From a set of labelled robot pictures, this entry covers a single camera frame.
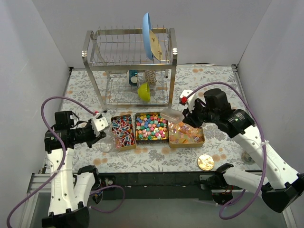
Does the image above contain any clear plastic jar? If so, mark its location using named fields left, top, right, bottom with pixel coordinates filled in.
left=97, top=131, right=120, bottom=153

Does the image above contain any black tin with star candies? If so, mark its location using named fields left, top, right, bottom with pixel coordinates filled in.
left=135, top=112, right=169, bottom=143

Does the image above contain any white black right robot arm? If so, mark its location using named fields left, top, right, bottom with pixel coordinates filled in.
left=180, top=88, right=304, bottom=213

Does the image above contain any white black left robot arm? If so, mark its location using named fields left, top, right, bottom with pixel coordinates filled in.
left=41, top=111, right=109, bottom=228

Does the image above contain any gold tin with popsicle candies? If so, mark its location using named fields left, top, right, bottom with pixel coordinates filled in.
left=168, top=121, right=205, bottom=149

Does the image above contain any gold tin with lollipops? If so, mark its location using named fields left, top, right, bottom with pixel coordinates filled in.
left=111, top=114, right=136, bottom=152

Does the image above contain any gold jar lid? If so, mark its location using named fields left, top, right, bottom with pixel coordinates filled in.
left=197, top=154, right=214, bottom=171

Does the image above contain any floral table mat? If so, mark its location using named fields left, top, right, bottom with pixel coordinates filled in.
left=62, top=65, right=259, bottom=172

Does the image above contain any green bowl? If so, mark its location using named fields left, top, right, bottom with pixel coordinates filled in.
left=137, top=82, right=151, bottom=102

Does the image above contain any patterned paper cup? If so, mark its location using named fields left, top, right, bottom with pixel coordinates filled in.
left=144, top=70, right=156, bottom=86

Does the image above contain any beige paper cup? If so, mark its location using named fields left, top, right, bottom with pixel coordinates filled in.
left=241, top=152, right=255, bottom=165

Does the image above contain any teal white cup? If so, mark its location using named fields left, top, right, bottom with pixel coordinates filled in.
left=129, top=70, right=138, bottom=86

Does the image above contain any beige patterned plate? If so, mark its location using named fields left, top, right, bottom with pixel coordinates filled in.
left=149, top=30, right=162, bottom=61

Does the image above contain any stainless steel dish rack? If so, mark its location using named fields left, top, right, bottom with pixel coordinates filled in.
left=81, top=27, right=178, bottom=112

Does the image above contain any blue plate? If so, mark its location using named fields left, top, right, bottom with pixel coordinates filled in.
left=142, top=12, right=153, bottom=60

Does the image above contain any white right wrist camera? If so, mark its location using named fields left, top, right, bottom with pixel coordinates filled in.
left=179, top=90, right=197, bottom=113

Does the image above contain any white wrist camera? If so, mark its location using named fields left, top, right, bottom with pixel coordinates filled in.
left=91, top=113, right=109, bottom=137
left=179, top=90, right=197, bottom=113

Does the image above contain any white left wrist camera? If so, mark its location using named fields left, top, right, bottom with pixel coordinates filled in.
left=91, top=113, right=109, bottom=137

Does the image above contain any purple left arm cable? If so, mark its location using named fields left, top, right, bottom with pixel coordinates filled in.
left=6, top=95, right=125, bottom=228

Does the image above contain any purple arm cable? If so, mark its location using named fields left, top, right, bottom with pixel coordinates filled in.
left=6, top=95, right=125, bottom=228
left=187, top=81, right=268, bottom=220

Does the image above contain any aluminium frame rail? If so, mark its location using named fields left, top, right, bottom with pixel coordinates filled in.
left=28, top=171, right=297, bottom=228

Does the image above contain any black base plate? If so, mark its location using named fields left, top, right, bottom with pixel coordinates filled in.
left=73, top=171, right=245, bottom=201

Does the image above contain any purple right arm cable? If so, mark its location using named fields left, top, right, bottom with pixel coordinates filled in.
left=187, top=81, right=268, bottom=220

